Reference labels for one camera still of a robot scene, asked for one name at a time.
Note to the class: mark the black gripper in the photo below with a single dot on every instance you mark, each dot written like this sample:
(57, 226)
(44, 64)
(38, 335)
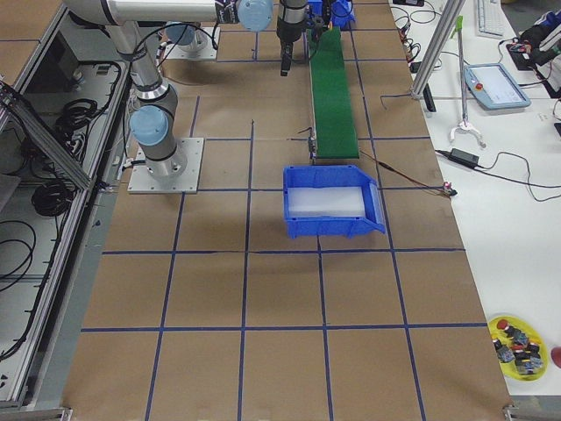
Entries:
(326, 16)
(288, 27)

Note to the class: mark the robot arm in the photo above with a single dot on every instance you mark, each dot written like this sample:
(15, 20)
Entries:
(121, 18)
(293, 18)

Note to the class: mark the yellow plate of buttons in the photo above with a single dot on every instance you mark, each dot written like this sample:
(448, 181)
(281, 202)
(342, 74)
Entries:
(519, 348)

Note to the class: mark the blue source bin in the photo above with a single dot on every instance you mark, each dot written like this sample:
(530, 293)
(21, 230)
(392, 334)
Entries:
(341, 12)

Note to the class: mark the green conveyor belt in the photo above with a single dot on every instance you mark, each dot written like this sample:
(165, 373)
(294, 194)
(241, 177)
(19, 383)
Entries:
(335, 133)

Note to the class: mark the blue destination bin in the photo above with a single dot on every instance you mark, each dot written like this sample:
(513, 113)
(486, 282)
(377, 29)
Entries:
(333, 176)

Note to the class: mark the white foam pad destination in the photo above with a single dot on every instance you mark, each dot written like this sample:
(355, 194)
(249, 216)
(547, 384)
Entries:
(325, 202)

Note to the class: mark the white keyboard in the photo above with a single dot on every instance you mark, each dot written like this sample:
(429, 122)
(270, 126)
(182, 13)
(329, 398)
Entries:
(488, 18)

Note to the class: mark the white grabber tool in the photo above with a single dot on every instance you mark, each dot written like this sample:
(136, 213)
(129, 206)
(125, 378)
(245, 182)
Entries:
(464, 125)

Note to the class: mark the teach pendant tablet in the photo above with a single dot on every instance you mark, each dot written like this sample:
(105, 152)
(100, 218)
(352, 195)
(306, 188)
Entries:
(494, 88)

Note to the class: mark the black power adapter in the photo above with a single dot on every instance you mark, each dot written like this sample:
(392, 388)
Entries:
(464, 158)

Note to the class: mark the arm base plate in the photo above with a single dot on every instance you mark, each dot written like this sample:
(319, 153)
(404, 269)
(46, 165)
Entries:
(178, 174)
(191, 43)

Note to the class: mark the aluminium frame post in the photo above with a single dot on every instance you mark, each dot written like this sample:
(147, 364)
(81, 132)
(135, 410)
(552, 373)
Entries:
(442, 32)

